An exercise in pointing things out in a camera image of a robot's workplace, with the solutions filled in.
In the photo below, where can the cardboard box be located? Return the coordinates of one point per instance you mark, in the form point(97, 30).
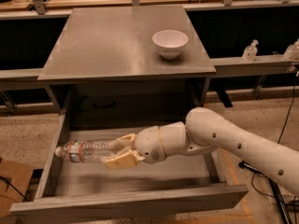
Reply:
point(14, 182)

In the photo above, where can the open grey top drawer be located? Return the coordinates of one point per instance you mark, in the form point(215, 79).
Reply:
point(70, 192)

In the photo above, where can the grey long bench rail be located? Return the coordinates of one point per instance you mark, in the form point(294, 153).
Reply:
point(23, 79)

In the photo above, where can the clear plastic water bottle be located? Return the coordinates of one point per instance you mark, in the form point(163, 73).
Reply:
point(87, 151)

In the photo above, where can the white ceramic bowl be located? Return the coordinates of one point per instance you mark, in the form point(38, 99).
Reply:
point(170, 43)

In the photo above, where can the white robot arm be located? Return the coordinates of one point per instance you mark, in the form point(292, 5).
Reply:
point(202, 132)

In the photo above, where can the grey cabinet with top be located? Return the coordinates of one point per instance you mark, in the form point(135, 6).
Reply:
point(117, 41)

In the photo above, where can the clear pump dispenser bottle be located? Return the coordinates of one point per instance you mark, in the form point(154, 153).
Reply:
point(250, 51)

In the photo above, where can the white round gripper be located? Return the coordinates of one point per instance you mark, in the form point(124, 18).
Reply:
point(148, 145)

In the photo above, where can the black handle inside cabinet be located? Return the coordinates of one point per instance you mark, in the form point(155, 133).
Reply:
point(104, 102)

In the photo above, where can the small black floor device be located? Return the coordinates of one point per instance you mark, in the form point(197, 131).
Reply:
point(245, 165)

